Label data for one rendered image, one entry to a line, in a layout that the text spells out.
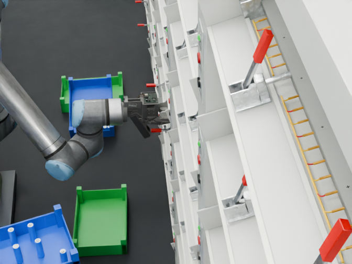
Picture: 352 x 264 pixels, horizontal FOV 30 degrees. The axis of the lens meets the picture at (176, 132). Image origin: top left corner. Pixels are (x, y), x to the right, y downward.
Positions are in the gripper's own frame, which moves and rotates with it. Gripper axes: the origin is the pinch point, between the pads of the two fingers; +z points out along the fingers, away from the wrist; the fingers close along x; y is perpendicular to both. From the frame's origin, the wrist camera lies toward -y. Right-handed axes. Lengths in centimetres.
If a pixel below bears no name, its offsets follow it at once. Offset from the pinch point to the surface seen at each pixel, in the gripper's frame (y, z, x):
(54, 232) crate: -10, -43, -41
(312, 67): 115, -17, -145
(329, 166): 97, -9, -133
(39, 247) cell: -5, -47, -50
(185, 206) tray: 13, -7, -56
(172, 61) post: 41, -9, -30
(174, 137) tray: 15.0, -6.9, -30.5
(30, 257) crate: -10, -49, -50
